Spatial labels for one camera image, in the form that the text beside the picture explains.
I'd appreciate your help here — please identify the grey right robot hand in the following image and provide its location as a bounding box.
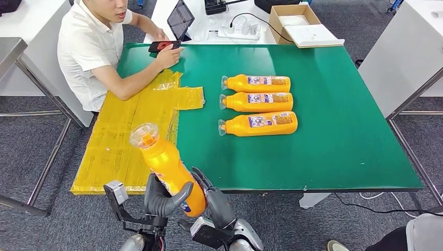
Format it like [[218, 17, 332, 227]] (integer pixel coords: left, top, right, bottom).
[[189, 167, 237, 230]]

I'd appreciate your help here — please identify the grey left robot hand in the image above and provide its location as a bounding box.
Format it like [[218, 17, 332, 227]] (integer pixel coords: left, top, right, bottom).
[[143, 173, 194, 218]]

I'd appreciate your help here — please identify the orange detergent bottle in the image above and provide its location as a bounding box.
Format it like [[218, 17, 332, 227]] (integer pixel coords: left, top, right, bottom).
[[129, 123, 207, 218], [217, 111, 299, 138], [220, 73, 292, 94], [219, 92, 294, 113]]

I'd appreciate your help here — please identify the dark smartphone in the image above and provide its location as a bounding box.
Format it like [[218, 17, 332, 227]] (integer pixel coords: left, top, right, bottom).
[[148, 40, 182, 53]]

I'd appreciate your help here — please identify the yellow taped cardboard sheet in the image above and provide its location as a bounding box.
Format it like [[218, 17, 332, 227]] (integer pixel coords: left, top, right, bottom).
[[70, 69, 206, 196]]

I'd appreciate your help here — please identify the white table foot plate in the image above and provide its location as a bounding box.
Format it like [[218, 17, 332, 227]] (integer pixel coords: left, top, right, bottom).
[[299, 192, 332, 210]]

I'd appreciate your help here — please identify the green table mat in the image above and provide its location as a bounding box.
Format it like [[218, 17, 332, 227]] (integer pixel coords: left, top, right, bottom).
[[115, 43, 424, 193]]

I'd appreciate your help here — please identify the white power strip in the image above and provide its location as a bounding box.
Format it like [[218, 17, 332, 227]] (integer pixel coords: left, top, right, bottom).
[[217, 23, 261, 41]]

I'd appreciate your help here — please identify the black tablet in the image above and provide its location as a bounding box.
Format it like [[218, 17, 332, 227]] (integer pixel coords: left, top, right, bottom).
[[167, 0, 195, 42]]

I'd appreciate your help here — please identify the brown cardboard box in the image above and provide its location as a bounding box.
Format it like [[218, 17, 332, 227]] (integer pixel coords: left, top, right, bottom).
[[269, 4, 321, 45]]

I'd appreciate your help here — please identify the white desk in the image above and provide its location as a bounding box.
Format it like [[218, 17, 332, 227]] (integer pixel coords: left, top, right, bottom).
[[143, 0, 309, 45]]

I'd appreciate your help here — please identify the white box lid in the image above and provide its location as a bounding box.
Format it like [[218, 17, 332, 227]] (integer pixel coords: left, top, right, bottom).
[[284, 23, 345, 49]]

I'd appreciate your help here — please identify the black radio device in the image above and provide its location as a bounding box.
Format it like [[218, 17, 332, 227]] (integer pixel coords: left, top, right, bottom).
[[204, 0, 248, 16]]

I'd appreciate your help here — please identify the black bag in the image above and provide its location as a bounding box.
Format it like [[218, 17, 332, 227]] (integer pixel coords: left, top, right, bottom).
[[0, 0, 22, 15], [254, 0, 302, 15]]

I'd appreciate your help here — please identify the steel table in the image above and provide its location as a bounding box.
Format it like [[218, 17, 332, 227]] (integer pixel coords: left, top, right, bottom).
[[0, 37, 86, 218]]

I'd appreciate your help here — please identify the white cabinet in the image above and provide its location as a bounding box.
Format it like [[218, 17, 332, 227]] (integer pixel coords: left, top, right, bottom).
[[0, 0, 94, 128], [358, 0, 443, 119]]

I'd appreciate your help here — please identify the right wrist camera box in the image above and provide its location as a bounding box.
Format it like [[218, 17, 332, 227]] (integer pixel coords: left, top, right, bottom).
[[178, 216, 236, 250]]

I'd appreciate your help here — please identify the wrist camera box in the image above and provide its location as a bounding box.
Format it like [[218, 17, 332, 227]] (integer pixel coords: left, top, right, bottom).
[[178, 216, 236, 250], [103, 180, 130, 209]]

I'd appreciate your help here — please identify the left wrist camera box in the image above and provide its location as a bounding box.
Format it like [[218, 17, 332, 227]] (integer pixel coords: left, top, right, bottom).
[[103, 180, 130, 209]]

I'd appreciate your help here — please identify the black floor cable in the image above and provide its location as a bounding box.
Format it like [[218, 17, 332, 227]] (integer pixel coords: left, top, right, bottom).
[[334, 192, 443, 217]]

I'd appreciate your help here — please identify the white floor cable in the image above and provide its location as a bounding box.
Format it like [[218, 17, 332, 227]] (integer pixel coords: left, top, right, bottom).
[[359, 191, 419, 219]]

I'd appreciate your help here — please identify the black power cable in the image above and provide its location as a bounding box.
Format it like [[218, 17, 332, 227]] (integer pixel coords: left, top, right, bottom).
[[230, 13, 295, 44]]

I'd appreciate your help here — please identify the steel table frame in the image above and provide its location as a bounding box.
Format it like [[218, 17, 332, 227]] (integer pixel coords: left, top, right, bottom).
[[385, 67, 443, 206]]

